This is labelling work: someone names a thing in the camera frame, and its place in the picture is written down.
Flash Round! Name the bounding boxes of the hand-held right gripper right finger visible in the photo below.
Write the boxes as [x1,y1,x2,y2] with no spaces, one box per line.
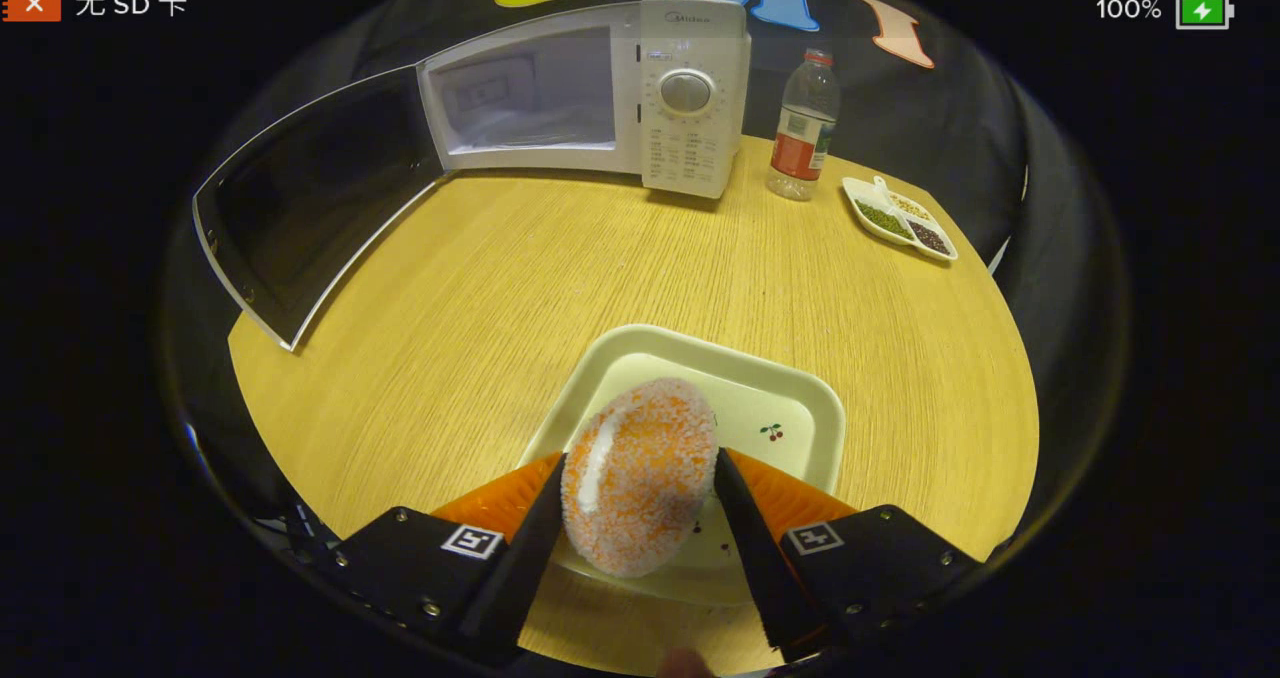
[712,446,983,664]

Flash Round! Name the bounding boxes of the white microwave oven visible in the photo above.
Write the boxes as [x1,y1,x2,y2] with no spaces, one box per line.
[192,0,753,352]

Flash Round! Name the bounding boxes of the clear plastic bottle red label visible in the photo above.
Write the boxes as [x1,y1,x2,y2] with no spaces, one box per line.
[766,48,841,202]

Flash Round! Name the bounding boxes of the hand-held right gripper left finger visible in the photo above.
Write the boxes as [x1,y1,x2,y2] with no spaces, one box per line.
[330,452,569,659]

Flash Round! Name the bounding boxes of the orange sugared bun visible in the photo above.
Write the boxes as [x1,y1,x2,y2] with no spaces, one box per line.
[560,377,719,578]

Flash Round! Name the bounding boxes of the white divided dish of beans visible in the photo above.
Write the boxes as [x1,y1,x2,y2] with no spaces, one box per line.
[842,175,959,262]

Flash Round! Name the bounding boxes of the cream tray with cherry print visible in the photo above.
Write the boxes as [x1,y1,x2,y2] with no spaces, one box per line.
[517,324,847,609]

